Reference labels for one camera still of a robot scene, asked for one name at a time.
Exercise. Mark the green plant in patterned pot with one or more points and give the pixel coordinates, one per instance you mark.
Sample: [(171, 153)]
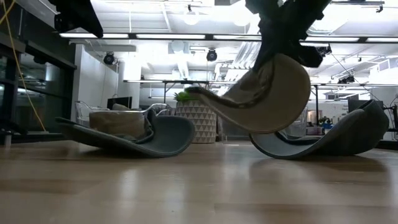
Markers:
[(196, 124)]

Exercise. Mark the blue-grey baseball cap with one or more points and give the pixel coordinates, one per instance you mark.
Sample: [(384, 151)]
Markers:
[(174, 133), (342, 137)]

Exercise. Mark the overhead light bar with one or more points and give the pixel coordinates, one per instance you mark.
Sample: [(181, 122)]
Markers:
[(171, 36)]

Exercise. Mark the tan baseball cap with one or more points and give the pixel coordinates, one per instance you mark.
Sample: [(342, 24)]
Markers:
[(280, 102), (118, 124)]

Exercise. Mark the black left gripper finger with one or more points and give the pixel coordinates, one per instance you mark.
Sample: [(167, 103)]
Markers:
[(93, 26)]

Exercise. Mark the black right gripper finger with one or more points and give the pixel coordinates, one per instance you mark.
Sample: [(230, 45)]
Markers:
[(264, 53)]

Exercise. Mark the black background table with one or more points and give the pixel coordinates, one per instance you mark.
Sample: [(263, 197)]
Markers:
[(174, 82)]

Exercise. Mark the black ceiling spotlight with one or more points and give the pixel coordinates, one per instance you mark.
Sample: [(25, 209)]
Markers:
[(211, 55), (109, 58)]

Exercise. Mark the white round pendant lamp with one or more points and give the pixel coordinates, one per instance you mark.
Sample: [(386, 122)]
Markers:
[(191, 17)]

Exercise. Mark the black monitor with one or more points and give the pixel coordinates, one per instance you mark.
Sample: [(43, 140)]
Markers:
[(356, 105), (119, 102)]

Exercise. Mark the dark glass partition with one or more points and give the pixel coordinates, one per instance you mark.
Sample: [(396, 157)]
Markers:
[(46, 93)]

